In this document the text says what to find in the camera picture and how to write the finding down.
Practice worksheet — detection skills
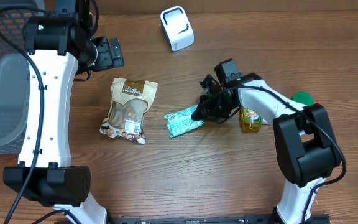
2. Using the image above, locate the teal tissue pack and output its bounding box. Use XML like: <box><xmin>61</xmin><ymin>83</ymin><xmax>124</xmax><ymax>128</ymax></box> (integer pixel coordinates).
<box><xmin>164</xmin><ymin>105</ymin><xmax>204</xmax><ymax>138</ymax></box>

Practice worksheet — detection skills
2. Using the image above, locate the yellow liquid bottle silver cap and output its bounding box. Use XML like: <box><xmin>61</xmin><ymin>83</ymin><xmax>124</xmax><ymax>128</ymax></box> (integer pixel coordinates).
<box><xmin>240</xmin><ymin>107</ymin><xmax>262</xmax><ymax>133</ymax></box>

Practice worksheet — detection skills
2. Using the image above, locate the brown snack wrapper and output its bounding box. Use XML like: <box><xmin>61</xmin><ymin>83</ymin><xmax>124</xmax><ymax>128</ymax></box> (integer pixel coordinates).
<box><xmin>99</xmin><ymin>78</ymin><xmax>158</xmax><ymax>144</ymax></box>

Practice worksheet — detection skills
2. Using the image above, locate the green lidded jar with tissues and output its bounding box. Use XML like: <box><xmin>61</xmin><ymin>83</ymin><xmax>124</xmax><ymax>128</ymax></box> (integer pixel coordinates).
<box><xmin>291</xmin><ymin>91</ymin><xmax>314</xmax><ymax>106</ymax></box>

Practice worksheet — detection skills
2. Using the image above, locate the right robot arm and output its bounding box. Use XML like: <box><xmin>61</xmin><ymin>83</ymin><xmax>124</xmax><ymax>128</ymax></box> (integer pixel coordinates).
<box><xmin>191</xmin><ymin>59</ymin><xmax>347</xmax><ymax>223</ymax></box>

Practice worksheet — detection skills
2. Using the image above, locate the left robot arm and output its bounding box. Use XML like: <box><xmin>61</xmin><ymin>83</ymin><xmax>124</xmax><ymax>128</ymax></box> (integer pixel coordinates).
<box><xmin>3</xmin><ymin>1</ymin><xmax>124</xmax><ymax>223</ymax></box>

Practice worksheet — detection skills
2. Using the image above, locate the white barcode scanner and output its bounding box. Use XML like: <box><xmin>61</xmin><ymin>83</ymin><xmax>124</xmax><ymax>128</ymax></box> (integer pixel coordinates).
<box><xmin>160</xmin><ymin>6</ymin><xmax>195</xmax><ymax>52</ymax></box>

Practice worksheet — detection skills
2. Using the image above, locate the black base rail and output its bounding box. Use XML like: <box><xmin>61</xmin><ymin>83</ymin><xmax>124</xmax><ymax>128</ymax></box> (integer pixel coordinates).
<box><xmin>110</xmin><ymin>213</ymin><xmax>331</xmax><ymax>224</ymax></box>

